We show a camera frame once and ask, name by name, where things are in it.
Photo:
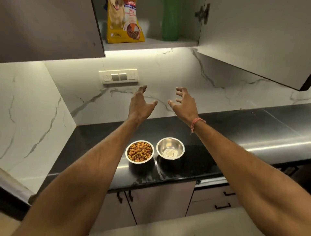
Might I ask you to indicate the person's left forearm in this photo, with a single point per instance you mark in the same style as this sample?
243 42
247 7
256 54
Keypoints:
80 182

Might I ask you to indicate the steel food bowl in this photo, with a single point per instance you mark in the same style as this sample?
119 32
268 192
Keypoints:
127 159

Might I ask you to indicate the brown base cabinet door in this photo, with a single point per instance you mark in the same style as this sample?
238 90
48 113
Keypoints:
114 214
162 201

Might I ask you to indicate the person's right hand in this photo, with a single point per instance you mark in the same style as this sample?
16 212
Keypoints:
187 109

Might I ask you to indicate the green water bottle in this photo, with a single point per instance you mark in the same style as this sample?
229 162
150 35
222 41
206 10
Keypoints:
171 22

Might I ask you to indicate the metal door hinge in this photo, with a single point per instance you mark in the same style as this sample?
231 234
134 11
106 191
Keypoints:
205 14

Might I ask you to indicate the brown wall cabinet door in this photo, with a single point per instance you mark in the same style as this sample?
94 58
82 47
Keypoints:
255 36
48 29

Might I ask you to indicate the steel water bowl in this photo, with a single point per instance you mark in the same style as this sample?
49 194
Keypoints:
170 146

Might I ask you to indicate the person's right forearm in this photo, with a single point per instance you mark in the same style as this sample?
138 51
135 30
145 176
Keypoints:
255 177

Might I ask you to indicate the white switch panel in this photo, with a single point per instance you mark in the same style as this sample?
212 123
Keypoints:
132 71

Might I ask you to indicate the black door frame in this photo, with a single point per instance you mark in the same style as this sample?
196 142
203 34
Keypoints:
12 206

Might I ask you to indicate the yellow dog food bag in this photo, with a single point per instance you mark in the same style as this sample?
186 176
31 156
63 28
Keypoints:
121 36

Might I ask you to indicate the brown drawer front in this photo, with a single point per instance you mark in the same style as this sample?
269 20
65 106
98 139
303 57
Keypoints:
209 193
201 207

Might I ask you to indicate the white wall cabinet interior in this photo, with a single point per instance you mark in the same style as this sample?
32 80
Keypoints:
150 14

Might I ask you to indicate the person's left hand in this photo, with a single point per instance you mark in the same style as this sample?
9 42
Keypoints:
139 107

